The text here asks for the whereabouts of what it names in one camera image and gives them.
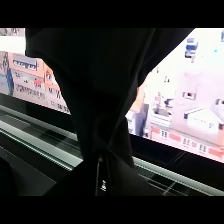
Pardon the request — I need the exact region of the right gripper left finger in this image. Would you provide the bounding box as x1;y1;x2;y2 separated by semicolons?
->
45;156;100;197

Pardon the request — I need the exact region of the silver frame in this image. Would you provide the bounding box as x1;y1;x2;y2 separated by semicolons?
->
0;104;224;197

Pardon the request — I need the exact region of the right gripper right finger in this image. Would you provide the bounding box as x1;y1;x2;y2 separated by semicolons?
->
99;155;164;197

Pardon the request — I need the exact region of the black garment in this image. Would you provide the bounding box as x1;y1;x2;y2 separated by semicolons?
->
24;28;195;174

